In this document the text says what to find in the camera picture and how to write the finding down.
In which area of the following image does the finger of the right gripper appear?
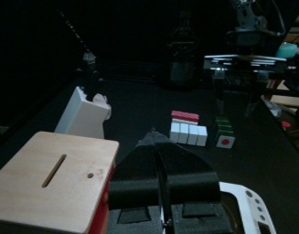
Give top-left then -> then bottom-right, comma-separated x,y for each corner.
213,70 -> 228,116
245,72 -> 269,118

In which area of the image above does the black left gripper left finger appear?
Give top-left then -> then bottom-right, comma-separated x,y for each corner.
107,127 -> 166,234

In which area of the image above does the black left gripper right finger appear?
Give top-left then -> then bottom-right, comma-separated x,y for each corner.
154,131 -> 236,234

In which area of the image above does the clear plastic bag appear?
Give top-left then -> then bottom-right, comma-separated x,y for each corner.
261,95 -> 284,119

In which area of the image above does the teal cup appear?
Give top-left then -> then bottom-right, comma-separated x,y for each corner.
276,42 -> 299,59

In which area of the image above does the red striped block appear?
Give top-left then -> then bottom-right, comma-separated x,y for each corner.
170,110 -> 201,126

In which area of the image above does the dark tall stand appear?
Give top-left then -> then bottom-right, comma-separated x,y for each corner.
166,12 -> 200,90

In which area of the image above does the white rectangular block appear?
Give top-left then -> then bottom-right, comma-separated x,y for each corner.
169,122 -> 182,144
187,123 -> 200,146
178,122 -> 191,144
196,124 -> 209,147

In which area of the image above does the white plastic tray with holes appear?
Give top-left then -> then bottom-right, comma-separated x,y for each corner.
218,181 -> 278,234

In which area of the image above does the green block with red dot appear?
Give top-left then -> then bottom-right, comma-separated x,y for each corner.
216,130 -> 237,150

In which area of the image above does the wooden box with slot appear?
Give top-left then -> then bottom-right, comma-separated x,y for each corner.
0,131 -> 122,234

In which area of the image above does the white block holder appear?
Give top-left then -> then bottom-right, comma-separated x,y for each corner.
54,86 -> 114,140

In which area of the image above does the thin dark cable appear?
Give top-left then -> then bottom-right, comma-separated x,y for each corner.
59,11 -> 98,66

